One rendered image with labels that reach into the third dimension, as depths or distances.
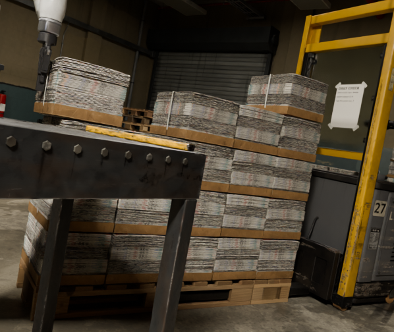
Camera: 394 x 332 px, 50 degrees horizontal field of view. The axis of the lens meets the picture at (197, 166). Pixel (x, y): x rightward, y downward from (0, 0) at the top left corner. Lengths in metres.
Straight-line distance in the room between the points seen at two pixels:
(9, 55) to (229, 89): 4.61
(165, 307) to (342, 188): 1.95
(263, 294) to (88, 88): 1.48
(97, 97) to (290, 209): 1.27
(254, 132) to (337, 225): 1.00
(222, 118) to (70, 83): 0.75
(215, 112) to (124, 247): 0.76
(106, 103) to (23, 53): 7.51
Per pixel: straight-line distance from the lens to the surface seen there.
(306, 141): 2.46
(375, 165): 2.64
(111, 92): 1.80
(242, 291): 2.39
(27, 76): 9.29
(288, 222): 2.48
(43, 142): 0.76
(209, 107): 2.03
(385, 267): 3.02
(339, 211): 2.89
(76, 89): 1.75
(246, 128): 2.16
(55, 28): 1.91
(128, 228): 1.92
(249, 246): 2.32
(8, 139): 0.73
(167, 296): 1.14
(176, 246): 1.10
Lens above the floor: 0.82
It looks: 3 degrees down
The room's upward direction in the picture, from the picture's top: 10 degrees clockwise
